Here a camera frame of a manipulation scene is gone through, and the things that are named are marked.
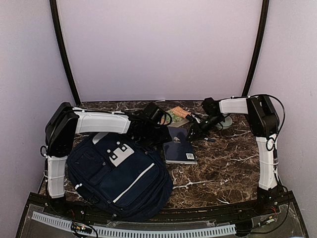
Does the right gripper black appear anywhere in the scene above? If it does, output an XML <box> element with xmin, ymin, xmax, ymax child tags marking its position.
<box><xmin>186</xmin><ymin>115</ymin><xmax>223</xmax><ymax>142</ymax></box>

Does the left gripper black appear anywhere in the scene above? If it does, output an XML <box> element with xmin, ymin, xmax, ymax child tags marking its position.
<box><xmin>144</xmin><ymin>123</ymin><xmax>173</xmax><ymax>147</ymax></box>

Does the dark blue hardcover book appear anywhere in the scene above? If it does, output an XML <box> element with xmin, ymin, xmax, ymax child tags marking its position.
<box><xmin>163</xmin><ymin>127</ymin><xmax>197</xmax><ymax>165</ymax></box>

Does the orange green Treehouse paperback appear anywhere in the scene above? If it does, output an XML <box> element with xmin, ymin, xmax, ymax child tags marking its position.
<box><xmin>161</xmin><ymin>106</ymin><xmax>190</xmax><ymax>127</ymax></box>

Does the navy blue student backpack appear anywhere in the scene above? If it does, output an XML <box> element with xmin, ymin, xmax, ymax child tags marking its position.
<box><xmin>66</xmin><ymin>133</ymin><xmax>173</xmax><ymax>222</ymax></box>

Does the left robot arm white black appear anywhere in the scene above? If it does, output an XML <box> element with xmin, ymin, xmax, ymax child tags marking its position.
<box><xmin>40</xmin><ymin>102</ymin><xmax>172</xmax><ymax>216</ymax></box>

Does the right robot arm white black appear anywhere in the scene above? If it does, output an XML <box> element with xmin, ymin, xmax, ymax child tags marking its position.
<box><xmin>186</xmin><ymin>94</ymin><xmax>284</xmax><ymax>215</ymax></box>

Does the small circuit board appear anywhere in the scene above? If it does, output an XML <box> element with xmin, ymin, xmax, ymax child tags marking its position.
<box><xmin>71</xmin><ymin>222</ymin><xmax>93</xmax><ymax>235</ymax></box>

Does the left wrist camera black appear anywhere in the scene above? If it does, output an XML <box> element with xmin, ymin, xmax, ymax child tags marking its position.
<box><xmin>144</xmin><ymin>102</ymin><xmax>164</xmax><ymax>124</ymax></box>

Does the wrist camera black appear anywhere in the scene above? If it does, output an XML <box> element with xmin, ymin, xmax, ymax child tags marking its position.
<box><xmin>201</xmin><ymin>97</ymin><xmax>220</xmax><ymax>115</ymax></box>
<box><xmin>144</xmin><ymin>102</ymin><xmax>164</xmax><ymax>124</ymax></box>

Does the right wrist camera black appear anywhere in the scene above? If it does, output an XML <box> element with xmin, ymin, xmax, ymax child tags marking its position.
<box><xmin>201</xmin><ymin>97</ymin><xmax>220</xmax><ymax>115</ymax></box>

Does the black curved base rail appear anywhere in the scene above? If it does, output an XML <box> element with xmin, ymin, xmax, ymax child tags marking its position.
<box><xmin>24</xmin><ymin>190</ymin><xmax>293</xmax><ymax>226</ymax></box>

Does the grey slotted cable duct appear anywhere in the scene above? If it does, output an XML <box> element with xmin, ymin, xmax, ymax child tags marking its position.
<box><xmin>31</xmin><ymin>212</ymin><xmax>236</xmax><ymax>238</ymax></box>

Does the right black frame post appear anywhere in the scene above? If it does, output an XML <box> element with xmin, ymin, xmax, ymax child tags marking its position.
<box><xmin>241</xmin><ymin>0</ymin><xmax>269</xmax><ymax>96</ymax></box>

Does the black frame post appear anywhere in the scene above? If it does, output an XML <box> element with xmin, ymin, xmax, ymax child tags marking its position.
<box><xmin>241</xmin><ymin>0</ymin><xmax>269</xmax><ymax>96</ymax></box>
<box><xmin>49</xmin><ymin>0</ymin><xmax>81</xmax><ymax>106</ymax></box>

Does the left black frame post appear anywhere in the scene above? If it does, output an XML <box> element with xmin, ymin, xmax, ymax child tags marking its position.
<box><xmin>49</xmin><ymin>0</ymin><xmax>81</xmax><ymax>106</ymax></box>

